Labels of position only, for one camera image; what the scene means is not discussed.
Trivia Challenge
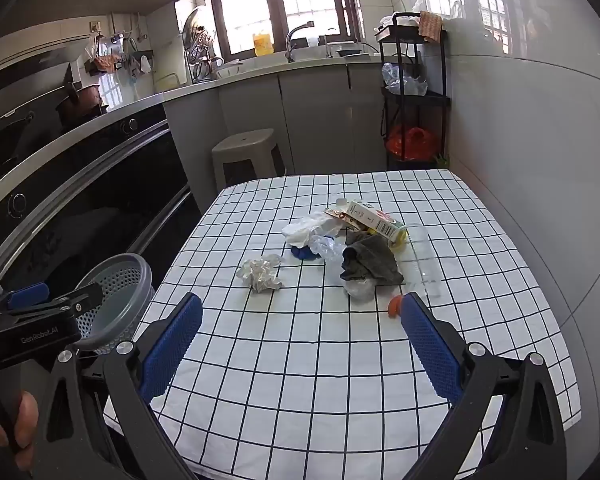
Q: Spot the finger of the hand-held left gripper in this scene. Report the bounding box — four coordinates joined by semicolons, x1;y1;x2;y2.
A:
0;281;51;317
7;282;104;321

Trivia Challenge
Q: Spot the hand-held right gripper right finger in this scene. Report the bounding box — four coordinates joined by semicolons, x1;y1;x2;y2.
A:
400;291;568;480

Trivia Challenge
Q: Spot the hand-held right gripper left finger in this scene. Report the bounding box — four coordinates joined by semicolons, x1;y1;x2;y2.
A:
32;291;204;480

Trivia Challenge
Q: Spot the grey perforated plastic basket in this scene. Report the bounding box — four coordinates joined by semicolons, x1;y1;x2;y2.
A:
74;253;156;356

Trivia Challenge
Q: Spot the white cardboard box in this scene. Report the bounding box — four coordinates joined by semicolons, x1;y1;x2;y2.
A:
346;199;406;248

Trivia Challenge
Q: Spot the person's left hand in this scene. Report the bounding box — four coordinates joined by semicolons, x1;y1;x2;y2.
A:
0;391;40;473

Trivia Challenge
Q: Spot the clear plastic bottle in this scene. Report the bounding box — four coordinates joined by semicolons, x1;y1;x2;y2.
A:
402;222;443;297

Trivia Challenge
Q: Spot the white plastic scrap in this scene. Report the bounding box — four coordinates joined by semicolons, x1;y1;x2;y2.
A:
342;277;378;302

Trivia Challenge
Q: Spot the black oven front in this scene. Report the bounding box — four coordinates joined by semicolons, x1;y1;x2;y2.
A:
0;102;193;311

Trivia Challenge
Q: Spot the grey cloth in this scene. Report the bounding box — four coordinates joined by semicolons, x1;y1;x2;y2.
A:
340;232;405;285

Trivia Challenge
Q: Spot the crumpled white paper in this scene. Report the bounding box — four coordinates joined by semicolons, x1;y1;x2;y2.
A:
236;254;286;293

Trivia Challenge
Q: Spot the white checked tablecloth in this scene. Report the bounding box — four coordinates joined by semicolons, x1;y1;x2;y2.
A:
102;169;581;480

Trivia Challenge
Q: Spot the clear crumpled plastic wrap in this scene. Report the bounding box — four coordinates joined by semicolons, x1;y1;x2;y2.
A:
310;234;348;263

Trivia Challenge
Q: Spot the red and beige snack wrapper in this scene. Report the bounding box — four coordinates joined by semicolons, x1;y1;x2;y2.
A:
324;205;371;233

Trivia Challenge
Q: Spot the white crumpled plastic bag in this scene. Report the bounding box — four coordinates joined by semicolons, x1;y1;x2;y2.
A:
281;211;341;248

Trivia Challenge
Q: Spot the copper pot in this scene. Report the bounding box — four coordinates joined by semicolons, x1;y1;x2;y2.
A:
55;80;110;121

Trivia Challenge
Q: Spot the orange plastic bag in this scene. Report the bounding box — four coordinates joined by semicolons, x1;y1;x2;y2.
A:
386;125;438;162

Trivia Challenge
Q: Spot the beige plastic stool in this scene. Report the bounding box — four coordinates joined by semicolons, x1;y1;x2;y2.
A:
211;128;287;192

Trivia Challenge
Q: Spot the black metal shelf rack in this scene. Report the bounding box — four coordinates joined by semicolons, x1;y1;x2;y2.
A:
374;11;452;171

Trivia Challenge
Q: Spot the grey kitchen cabinet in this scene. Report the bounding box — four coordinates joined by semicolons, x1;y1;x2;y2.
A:
162;55;396;211

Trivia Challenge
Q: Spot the dish drying rack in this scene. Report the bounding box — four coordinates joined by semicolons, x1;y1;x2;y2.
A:
187;30;226;83

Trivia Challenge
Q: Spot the clear plastic bag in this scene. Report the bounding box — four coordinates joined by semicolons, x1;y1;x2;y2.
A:
381;62;429;97

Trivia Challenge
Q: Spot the steel pot lid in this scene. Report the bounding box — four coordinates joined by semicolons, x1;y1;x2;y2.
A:
182;6;206;56

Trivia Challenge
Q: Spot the patterned orange cloth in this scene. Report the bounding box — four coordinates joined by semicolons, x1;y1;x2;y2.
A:
418;11;443;41

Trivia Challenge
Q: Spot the chrome kitchen faucet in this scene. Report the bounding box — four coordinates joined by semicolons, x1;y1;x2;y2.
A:
285;21;316;63

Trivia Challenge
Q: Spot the dark framed window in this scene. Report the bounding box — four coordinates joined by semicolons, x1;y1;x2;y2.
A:
205;0;366;56

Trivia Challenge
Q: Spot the blue plastic ring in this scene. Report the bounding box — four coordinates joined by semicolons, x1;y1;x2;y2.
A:
290;242;321;262

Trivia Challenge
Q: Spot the wall utensil rail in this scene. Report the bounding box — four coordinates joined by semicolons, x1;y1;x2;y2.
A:
84;30;153;78

